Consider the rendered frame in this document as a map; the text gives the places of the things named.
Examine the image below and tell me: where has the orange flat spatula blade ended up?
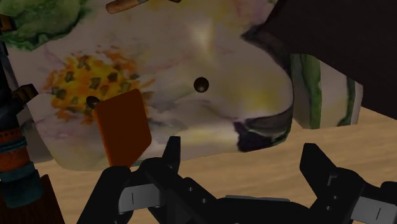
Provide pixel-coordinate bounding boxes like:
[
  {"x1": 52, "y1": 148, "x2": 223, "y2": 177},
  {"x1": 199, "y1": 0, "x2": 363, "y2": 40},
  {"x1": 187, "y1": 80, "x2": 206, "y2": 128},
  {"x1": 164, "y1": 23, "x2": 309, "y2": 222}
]
[{"x1": 94, "y1": 88, "x2": 153, "y2": 169}]

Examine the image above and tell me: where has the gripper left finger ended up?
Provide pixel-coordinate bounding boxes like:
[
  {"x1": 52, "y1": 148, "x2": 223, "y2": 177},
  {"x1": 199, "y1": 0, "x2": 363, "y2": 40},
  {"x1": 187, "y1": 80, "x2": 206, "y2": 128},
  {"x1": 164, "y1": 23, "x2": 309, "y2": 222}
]
[{"x1": 76, "y1": 136, "x2": 218, "y2": 224}]

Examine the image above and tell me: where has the floral chest of drawers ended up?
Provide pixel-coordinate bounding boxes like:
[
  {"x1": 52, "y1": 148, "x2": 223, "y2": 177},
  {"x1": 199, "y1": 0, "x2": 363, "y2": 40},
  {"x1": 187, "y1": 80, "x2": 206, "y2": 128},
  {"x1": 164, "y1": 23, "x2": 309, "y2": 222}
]
[{"x1": 0, "y1": 0, "x2": 365, "y2": 172}]

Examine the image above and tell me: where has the orange teal striped vase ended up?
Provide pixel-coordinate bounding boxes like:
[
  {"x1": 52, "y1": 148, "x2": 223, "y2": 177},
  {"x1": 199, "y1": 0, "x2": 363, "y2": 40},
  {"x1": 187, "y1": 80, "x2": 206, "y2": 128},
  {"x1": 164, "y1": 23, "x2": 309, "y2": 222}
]
[{"x1": 0, "y1": 13, "x2": 45, "y2": 209}]

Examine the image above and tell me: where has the dark brown textured block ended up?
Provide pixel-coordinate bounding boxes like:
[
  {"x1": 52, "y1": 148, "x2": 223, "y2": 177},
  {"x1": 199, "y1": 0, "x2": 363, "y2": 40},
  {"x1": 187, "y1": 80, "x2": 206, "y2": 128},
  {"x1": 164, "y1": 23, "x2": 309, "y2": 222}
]
[{"x1": 0, "y1": 173, "x2": 67, "y2": 224}]

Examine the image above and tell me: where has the wooden tool handle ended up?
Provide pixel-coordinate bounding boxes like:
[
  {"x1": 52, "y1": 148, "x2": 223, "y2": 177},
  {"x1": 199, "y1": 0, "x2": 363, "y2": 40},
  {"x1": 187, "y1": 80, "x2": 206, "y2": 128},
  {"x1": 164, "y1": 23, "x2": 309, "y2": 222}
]
[{"x1": 105, "y1": 0, "x2": 150, "y2": 15}]

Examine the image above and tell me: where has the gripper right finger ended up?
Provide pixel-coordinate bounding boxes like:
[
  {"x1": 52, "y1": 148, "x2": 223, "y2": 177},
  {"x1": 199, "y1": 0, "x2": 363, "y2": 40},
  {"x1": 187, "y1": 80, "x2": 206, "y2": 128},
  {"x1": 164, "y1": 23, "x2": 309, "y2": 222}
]
[{"x1": 299, "y1": 143, "x2": 397, "y2": 224}]

